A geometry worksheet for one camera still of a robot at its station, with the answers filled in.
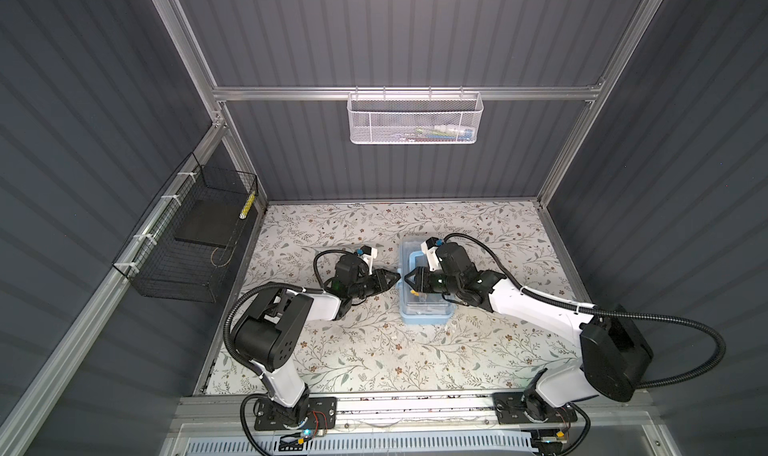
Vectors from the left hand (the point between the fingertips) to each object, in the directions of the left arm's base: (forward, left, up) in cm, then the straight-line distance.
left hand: (400, 278), depth 90 cm
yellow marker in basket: (+14, +42, +19) cm, 48 cm away
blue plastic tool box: (-11, -8, -7) cm, 15 cm away
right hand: (-4, -2, +5) cm, 7 cm away
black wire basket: (0, +54, +20) cm, 57 cm away
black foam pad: (+6, +49, +21) cm, 53 cm away
